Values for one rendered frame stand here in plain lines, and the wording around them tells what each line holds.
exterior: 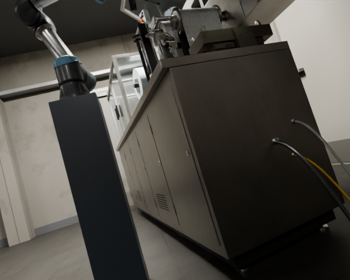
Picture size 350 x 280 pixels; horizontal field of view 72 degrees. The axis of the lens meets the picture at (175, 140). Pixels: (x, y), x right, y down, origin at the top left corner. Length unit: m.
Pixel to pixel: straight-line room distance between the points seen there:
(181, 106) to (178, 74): 0.13
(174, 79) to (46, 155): 3.90
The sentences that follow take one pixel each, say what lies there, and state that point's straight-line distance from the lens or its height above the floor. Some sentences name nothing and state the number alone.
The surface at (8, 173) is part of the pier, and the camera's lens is 4.63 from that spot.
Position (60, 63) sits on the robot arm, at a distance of 1.28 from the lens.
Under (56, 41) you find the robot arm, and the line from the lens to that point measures 1.53.
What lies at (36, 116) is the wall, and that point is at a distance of 4.85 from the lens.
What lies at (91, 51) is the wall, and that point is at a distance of 5.05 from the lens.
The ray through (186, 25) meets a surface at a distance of 1.45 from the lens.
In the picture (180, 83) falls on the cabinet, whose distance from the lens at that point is 0.98.
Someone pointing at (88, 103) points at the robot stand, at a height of 0.85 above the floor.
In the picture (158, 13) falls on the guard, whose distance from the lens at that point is 2.41.
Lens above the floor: 0.50
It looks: 5 degrees up
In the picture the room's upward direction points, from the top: 17 degrees counter-clockwise
